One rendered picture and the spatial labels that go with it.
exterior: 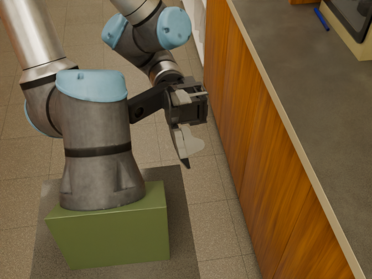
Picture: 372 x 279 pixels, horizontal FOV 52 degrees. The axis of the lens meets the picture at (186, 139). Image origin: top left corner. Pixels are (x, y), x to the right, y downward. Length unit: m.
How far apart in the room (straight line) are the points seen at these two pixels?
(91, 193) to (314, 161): 0.55
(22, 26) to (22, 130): 1.74
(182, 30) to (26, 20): 0.28
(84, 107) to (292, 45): 0.84
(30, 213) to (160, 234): 1.44
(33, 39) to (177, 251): 0.49
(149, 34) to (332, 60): 0.70
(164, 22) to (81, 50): 2.30
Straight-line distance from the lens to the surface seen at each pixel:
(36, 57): 0.76
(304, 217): 1.13
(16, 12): 0.77
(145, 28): 0.75
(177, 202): 0.84
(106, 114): 0.63
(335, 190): 0.92
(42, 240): 0.85
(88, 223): 0.64
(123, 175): 0.65
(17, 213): 2.10
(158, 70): 0.85
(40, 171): 2.22
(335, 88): 1.18
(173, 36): 0.73
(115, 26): 0.84
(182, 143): 0.75
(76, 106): 0.64
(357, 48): 1.32
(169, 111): 0.75
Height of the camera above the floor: 1.65
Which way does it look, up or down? 48 degrees down
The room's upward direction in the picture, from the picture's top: straight up
